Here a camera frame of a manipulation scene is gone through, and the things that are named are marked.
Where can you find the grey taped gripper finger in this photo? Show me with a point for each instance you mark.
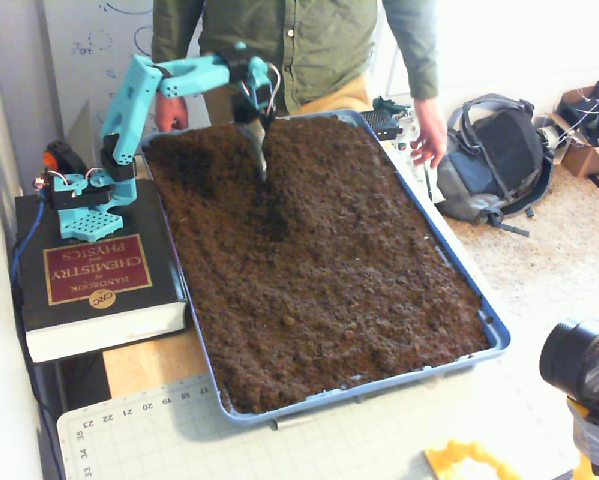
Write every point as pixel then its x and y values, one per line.
pixel 258 147

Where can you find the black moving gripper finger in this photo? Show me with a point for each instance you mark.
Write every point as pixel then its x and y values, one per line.
pixel 269 122

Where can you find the brown soil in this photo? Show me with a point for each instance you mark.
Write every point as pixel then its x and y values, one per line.
pixel 319 260

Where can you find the turquoise robot arm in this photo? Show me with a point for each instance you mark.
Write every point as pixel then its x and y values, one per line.
pixel 129 110

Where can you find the green sleeved left forearm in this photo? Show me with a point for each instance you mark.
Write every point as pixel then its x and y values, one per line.
pixel 419 55

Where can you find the green sleeved right forearm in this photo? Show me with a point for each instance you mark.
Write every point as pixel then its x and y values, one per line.
pixel 174 30

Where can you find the person's right hand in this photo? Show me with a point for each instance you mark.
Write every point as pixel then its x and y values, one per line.
pixel 171 112

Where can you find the person's left hand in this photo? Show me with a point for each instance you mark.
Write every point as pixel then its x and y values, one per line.
pixel 431 135

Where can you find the green button shirt torso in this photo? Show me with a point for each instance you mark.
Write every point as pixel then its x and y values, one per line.
pixel 304 45

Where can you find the black perforated device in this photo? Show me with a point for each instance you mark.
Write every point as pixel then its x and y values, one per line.
pixel 381 125

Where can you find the dark green object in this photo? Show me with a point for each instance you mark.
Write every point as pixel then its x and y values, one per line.
pixel 389 106

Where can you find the black chemistry physics handbook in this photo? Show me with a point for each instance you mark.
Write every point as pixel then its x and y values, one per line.
pixel 154 280

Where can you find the whiteboard with blue writing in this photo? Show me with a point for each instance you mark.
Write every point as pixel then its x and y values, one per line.
pixel 79 75

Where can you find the orange black round object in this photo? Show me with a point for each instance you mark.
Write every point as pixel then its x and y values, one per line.
pixel 66 157

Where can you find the grey black backpack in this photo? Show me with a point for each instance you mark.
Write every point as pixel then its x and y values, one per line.
pixel 499 145

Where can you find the grey metal bar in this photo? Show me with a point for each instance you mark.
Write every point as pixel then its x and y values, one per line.
pixel 294 422

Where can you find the white cylindrical part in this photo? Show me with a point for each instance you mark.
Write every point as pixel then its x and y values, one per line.
pixel 547 136

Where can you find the white gridded cutting mat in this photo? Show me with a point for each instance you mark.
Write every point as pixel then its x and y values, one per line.
pixel 179 440

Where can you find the blue plastic tray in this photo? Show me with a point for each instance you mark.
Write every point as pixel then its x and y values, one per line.
pixel 499 345

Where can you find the brown cardboard box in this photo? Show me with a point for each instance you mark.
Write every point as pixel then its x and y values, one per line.
pixel 584 160

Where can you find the yellow plastic object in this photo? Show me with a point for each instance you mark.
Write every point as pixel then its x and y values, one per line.
pixel 459 462

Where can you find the black round camera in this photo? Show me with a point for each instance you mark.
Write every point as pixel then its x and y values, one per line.
pixel 574 357

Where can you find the yellow grey camera mount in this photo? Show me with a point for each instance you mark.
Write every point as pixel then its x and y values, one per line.
pixel 594 440

